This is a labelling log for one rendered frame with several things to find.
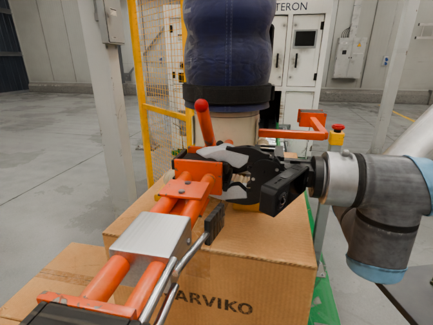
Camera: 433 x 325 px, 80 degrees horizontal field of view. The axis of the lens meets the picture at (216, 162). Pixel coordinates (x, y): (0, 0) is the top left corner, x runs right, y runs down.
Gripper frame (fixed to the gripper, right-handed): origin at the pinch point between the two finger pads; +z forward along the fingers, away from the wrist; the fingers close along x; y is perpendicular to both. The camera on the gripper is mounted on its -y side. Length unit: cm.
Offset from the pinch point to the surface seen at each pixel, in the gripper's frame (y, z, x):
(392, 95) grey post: 336, -164, -26
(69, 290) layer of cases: 22, 61, -65
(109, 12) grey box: 123, 90, 45
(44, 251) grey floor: 89, 152, -119
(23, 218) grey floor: 122, 206, -119
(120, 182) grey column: 124, 100, -72
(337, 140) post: 109, -49, -24
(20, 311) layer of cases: 10, 71, -65
